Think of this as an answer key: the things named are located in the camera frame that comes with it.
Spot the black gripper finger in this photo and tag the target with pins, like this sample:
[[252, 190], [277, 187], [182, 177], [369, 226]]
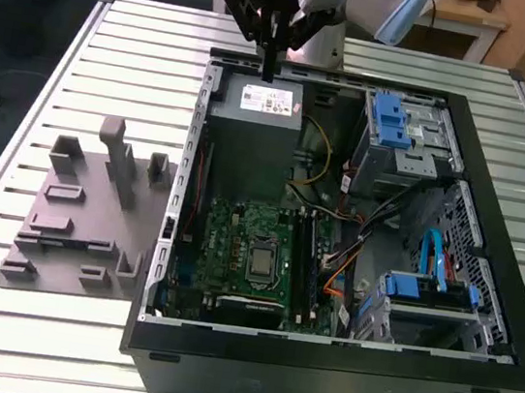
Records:
[[303, 28], [237, 7]]

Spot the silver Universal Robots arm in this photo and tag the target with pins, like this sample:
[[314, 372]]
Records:
[[323, 44]]

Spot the white power supply label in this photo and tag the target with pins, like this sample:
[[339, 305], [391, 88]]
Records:
[[268, 100]]

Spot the grey power supply unit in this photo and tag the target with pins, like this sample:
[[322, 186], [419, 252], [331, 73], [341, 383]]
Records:
[[250, 146]]

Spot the grey metal drive cage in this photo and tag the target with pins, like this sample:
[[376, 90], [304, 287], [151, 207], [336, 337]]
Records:
[[426, 146]]

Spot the green motherboard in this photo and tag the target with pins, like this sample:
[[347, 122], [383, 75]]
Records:
[[234, 222]]

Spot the grey parts rack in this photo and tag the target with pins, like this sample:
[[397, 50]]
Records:
[[96, 193]]

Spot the silver CPU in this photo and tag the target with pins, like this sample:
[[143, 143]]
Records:
[[262, 260]]

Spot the CPU socket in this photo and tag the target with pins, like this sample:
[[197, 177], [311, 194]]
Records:
[[245, 277]]

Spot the blue disk carrier with disk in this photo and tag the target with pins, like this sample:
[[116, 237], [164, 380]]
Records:
[[403, 287]]

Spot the black graphics card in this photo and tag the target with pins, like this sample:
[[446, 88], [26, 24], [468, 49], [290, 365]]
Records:
[[249, 309]]

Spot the grey metal disk bay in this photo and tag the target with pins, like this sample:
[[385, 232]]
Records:
[[435, 323]]

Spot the black PC case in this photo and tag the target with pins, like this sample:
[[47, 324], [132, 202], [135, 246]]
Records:
[[317, 360]]

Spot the brown arm base plate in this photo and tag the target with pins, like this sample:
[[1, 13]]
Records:
[[335, 64]]

